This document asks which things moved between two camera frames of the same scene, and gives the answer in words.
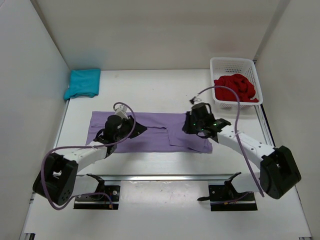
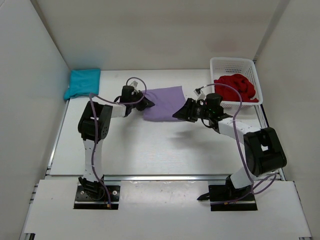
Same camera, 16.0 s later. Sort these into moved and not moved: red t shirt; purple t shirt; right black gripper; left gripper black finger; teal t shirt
Moved: left gripper black finger; right black gripper; purple t shirt
Not moved: red t shirt; teal t shirt
